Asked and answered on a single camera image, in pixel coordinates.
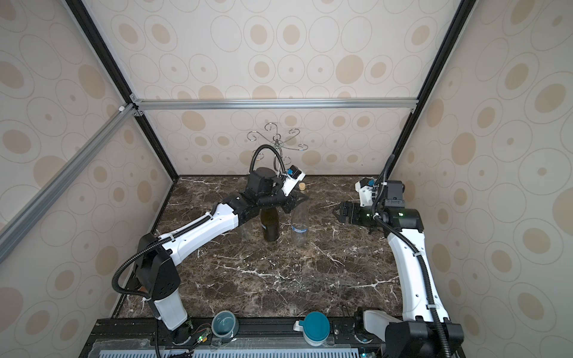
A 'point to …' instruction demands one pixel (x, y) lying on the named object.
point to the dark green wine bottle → (270, 223)
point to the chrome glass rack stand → (277, 142)
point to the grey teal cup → (224, 324)
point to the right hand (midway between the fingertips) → (354, 212)
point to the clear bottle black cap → (245, 234)
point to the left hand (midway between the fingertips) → (312, 194)
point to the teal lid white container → (315, 327)
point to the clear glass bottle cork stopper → (300, 221)
